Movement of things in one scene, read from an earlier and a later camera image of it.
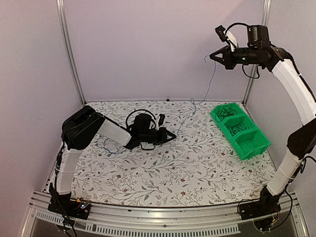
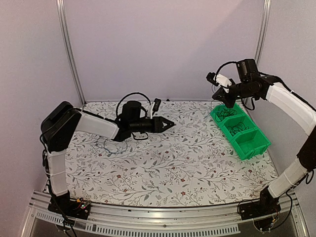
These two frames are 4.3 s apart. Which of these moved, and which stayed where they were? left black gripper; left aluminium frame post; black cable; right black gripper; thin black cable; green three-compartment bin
Moved: right black gripper; left black gripper
Stayed: black cable; left aluminium frame post; thin black cable; green three-compartment bin
